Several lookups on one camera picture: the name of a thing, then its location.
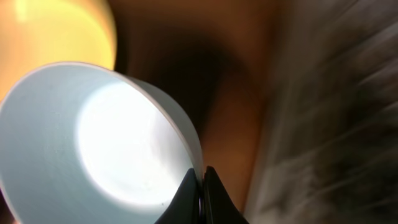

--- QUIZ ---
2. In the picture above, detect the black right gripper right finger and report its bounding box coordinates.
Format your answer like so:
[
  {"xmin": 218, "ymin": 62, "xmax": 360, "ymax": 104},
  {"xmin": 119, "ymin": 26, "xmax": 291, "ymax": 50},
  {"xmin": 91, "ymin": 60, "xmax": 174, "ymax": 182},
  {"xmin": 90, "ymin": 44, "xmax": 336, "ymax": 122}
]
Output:
[{"xmin": 203, "ymin": 166, "xmax": 249, "ymax": 224}]

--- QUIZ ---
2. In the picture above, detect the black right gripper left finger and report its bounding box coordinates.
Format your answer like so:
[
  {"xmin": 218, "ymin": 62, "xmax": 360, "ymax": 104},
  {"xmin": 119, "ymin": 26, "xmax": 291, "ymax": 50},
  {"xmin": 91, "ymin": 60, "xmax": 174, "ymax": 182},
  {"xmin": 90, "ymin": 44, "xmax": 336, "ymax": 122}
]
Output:
[{"xmin": 155, "ymin": 168, "xmax": 200, "ymax": 224}]

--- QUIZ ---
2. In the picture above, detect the light blue bowl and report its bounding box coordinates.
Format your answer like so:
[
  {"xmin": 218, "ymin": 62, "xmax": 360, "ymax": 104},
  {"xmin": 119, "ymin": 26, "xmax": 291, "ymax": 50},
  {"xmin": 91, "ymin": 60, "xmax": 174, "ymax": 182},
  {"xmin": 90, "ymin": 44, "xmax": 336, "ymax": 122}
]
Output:
[{"xmin": 1, "ymin": 62, "xmax": 203, "ymax": 224}]

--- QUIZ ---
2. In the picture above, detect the grey dishwasher rack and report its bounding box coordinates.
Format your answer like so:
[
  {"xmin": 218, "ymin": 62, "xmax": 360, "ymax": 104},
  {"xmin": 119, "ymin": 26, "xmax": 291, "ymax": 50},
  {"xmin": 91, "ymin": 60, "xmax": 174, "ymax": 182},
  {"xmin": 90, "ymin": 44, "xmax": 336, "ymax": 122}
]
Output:
[{"xmin": 244, "ymin": 0, "xmax": 397, "ymax": 224}]

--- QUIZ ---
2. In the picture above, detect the dark brown serving tray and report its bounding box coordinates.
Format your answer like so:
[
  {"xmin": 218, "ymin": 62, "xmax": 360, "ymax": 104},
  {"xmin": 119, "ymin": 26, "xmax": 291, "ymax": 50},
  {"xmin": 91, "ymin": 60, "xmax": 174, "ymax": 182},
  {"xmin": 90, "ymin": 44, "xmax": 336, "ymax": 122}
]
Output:
[{"xmin": 109, "ymin": 0, "xmax": 286, "ymax": 211}]

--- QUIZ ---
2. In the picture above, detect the yellow plate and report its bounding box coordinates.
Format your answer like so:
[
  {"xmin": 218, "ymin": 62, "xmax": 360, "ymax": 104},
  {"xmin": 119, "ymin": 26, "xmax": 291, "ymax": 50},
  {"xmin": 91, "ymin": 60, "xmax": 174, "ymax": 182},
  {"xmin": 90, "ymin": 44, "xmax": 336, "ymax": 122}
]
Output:
[{"xmin": 1, "ymin": 0, "xmax": 117, "ymax": 97}]

